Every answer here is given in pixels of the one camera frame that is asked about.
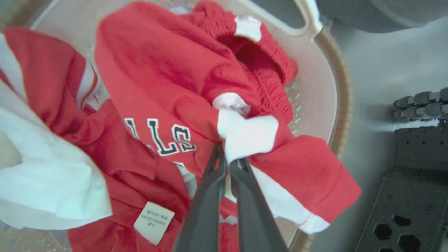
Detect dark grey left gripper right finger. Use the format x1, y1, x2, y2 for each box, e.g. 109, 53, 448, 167
229, 157, 289, 252

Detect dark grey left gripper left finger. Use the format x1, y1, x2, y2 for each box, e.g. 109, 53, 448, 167
173, 142, 228, 252

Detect red shorts with white trim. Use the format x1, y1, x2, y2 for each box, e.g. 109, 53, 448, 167
94, 0, 362, 235

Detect red jersey with white label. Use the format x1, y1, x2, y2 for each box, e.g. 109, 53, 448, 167
0, 27, 242, 252

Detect beige plastic laundry basket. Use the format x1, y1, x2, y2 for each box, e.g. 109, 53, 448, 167
0, 0, 353, 252

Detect white cloth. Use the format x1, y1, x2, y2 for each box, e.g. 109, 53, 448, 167
0, 33, 113, 231

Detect black cable chain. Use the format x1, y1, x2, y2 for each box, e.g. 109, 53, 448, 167
391, 87, 448, 122

